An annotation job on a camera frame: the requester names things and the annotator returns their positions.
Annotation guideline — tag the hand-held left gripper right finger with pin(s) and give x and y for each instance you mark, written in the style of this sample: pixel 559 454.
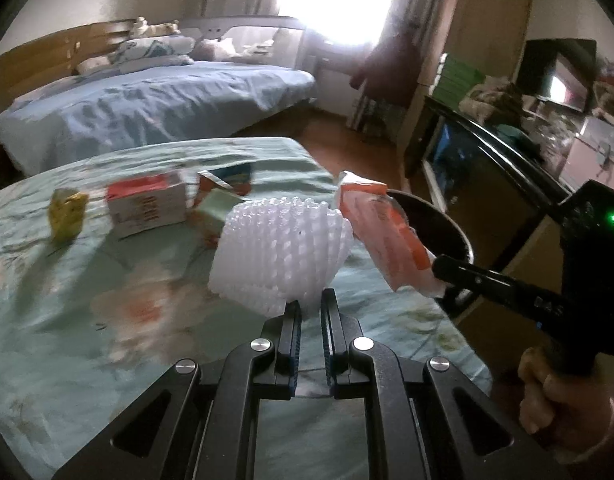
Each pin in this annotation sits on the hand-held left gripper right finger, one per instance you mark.
pixel 335 340

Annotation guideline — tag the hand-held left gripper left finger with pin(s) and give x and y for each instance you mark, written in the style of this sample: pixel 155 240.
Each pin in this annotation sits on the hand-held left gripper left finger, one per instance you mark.
pixel 286 340

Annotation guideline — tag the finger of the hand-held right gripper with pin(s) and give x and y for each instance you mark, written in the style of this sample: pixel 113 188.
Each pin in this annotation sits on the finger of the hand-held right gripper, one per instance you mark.
pixel 482 282

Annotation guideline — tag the white trash bin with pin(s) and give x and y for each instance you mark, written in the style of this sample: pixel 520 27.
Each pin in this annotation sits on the white trash bin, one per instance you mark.
pixel 439 230

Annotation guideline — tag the white foam net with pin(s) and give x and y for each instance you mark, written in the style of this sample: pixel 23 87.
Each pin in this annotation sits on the white foam net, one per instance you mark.
pixel 277 250

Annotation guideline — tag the orange white snack packet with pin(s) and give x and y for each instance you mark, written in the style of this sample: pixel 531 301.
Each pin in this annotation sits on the orange white snack packet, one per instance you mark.
pixel 382 225

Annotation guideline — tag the green box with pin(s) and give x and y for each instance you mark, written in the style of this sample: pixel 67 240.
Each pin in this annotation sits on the green box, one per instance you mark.
pixel 219 207

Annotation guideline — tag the red blue box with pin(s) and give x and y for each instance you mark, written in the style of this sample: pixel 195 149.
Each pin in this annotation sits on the red blue box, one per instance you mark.
pixel 227 177

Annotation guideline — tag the red white carton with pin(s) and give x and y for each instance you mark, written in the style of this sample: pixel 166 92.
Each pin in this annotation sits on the red white carton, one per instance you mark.
pixel 144 205

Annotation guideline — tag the yellow snack packet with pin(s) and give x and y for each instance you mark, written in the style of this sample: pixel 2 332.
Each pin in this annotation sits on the yellow snack packet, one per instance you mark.
pixel 67 212

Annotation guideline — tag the person's right hand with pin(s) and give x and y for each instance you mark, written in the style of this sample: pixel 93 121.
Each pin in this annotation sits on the person's right hand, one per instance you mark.
pixel 562 410

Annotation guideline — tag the black glass cabinet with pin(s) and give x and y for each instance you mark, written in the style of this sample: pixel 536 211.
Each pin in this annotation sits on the black glass cabinet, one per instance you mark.
pixel 487 170

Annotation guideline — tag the pink cabinet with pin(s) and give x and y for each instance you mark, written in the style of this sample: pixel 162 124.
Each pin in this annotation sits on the pink cabinet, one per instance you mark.
pixel 597 155

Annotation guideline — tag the teal cloth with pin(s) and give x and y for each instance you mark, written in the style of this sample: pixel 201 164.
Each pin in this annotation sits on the teal cloth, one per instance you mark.
pixel 513 135

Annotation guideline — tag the brown plush toy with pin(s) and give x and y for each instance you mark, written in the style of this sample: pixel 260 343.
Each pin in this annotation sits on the brown plush toy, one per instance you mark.
pixel 492 100

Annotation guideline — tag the coat rack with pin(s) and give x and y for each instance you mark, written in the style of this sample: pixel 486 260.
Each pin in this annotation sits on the coat rack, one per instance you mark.
pixel 374 115

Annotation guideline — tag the stack of green boxes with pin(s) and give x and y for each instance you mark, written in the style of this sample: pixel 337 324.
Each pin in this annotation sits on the stack of green boxes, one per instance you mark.
pixel 459 77

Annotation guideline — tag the black television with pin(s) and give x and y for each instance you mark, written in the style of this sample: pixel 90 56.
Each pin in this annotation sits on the black television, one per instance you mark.
pixel 557 72

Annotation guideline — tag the dark red coat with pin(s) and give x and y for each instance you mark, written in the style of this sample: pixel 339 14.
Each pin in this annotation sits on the dark red coat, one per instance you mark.
pixel 389 70

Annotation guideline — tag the wooden wardrobe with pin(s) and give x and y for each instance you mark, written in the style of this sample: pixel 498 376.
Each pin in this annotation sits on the wooden wardrobe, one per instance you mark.
pixel 487 10

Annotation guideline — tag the bed with blue sheet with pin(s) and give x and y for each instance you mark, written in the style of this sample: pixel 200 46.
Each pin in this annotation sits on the bed with blue sheet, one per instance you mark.
pixel 152 100

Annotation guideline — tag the pink plush toy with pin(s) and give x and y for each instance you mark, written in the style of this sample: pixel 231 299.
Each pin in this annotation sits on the pink plush toy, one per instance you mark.
pixel 214 49

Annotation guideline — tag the folded patterned blanket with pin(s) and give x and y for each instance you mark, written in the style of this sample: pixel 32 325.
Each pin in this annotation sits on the folded patterned blanket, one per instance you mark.
pixel 154 49

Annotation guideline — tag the bright window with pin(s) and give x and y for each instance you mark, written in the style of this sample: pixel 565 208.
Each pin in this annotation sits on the bright window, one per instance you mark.
pixel 332 0

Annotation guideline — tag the cream plush toy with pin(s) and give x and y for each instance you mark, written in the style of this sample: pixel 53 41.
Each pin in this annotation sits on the cream plush toy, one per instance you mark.
pixel 163 27

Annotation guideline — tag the small white pillow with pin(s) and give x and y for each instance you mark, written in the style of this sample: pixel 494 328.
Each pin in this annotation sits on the small white pillow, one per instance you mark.
pixel 94 64

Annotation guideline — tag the white plush toy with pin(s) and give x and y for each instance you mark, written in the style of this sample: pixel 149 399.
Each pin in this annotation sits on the white plush toy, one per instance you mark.
pixel 138 27

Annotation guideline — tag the wooden headboard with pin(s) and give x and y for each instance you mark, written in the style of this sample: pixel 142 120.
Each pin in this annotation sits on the wooden headboard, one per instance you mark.
pixel 42 55

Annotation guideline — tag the white crib rail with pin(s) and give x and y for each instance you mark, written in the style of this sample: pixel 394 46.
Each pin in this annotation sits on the white crib rail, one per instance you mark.
pixel 267 35

